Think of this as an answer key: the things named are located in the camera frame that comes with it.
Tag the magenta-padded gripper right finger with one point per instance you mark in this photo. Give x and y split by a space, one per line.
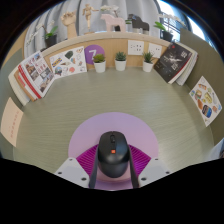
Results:
154 169

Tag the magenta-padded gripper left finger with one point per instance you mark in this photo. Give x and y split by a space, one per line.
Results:
70 170

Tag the black computer mouse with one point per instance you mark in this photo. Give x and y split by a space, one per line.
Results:
113 156

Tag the pink purple mouse pad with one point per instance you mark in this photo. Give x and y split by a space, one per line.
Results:
113 121

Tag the pale pink card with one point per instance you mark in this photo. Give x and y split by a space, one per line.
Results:
11 121

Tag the food sticker sheet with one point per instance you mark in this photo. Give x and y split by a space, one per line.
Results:
206 101

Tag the white and brown books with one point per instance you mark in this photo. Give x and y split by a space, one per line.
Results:
18 86

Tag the red spine magazine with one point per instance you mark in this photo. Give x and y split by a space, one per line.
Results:
36 73

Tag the small succulent white pot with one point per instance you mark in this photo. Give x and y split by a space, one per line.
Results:
99 66
120 65
148 66

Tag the white book stack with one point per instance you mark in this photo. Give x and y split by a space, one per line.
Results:
190 68

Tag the white picture sticker sheet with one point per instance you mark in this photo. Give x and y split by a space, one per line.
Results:
68 61

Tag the black cover book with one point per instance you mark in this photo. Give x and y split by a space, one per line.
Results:
172 61

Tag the green felt desk partition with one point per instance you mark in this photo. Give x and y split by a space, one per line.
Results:
206 56
6 76

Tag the round purple number sign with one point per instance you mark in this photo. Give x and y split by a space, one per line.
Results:
91 53

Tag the white orchid black pot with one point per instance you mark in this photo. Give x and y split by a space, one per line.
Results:
110 8
166 36
51 40

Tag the wooden back shelf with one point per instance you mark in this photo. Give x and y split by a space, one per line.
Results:
110 36

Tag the dark horse figure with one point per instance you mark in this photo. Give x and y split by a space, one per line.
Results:
138 23

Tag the wooden hand model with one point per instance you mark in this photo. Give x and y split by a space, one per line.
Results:
69 21

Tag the pink horse figure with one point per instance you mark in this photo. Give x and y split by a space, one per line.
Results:
111 21

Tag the window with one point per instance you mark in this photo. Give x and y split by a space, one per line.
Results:
173 16

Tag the wooden mannequin figure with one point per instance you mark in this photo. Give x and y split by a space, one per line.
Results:
88 13

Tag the grey curtain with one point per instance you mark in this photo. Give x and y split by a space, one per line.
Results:
133 6

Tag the white wall socket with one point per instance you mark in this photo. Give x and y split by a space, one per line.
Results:
155 50
136 47

